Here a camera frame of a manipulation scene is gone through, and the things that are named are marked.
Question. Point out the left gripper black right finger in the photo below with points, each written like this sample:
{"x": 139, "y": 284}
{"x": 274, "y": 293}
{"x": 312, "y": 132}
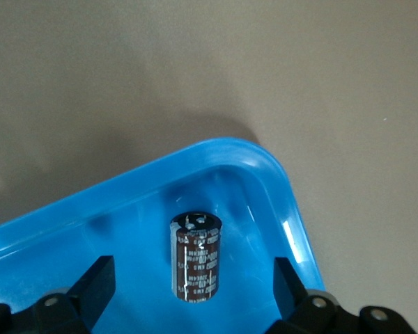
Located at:
{"x": 292, "y": 306}

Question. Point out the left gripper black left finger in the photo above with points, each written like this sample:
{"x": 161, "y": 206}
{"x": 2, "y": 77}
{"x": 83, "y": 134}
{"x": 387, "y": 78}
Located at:
{"x": 87, "y": 299}

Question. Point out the blue plastic tray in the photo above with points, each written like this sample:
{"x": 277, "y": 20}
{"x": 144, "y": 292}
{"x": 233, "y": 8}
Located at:
{"x": 143, "y": 226}

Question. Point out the stubby brown printed capacitor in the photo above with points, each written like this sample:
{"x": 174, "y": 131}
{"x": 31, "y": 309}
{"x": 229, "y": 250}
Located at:
{"x": 195, "y": 264}

